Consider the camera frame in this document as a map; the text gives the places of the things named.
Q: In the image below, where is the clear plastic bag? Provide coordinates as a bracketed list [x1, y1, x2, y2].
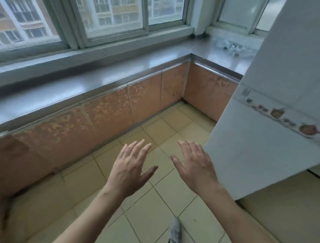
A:
[214, 37, 259, 58]

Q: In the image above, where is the wide sliding window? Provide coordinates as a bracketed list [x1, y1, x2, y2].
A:
[0, 0, 196, 66]

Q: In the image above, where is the narrow side window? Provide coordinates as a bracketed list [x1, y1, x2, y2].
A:
[212, 0, 280, 38]

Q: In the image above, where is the person's right hand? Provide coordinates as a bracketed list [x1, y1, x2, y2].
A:
[170, 140, 221, 195]

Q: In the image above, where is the person's right forearm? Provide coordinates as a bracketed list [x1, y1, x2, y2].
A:
[197, 182, 277, 243]

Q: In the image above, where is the grey shoe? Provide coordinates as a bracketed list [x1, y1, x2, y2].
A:
[168, 217, 183, 243]

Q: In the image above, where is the person's left forearm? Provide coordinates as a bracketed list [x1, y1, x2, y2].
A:
[53, 184, 127, 243]

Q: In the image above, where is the person's left hand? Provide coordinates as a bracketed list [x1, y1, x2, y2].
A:
[106, 139, 159, 199]

